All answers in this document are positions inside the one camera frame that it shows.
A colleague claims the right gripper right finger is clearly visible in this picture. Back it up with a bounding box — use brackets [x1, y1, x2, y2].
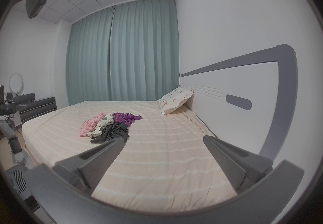
[203, 135, 274, 192]

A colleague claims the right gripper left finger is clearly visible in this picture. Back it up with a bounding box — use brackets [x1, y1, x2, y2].
[52, 137, 130, 191]

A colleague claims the black T-shirt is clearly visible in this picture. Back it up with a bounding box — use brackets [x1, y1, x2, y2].
[90, 122, 130, 145]

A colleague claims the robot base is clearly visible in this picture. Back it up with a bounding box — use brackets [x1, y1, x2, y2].
[5, 165, 42, 214]

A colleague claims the bed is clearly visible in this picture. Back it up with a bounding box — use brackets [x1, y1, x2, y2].
[21, 44, 298, 212]

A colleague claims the white printed garment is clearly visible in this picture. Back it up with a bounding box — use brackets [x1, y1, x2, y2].
[86, 114, 115, 137]

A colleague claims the pink garment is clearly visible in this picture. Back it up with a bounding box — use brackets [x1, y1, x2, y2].
[79, 112, 107, 138]

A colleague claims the purple garment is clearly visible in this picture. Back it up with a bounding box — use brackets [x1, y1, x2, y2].
[113, 113, 143, 127]

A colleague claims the black chest of drawers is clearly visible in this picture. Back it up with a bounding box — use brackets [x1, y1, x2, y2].
[19, 96, 57, 123]

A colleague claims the white printed pillow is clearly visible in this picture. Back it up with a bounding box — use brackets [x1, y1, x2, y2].
[158, 87, 194, 115]

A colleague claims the blue-green curtain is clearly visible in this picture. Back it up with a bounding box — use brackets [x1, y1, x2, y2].
[66, 0, 180, 107]

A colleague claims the round white mirror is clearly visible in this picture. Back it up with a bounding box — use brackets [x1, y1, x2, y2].
[9, 73, 24, 93]

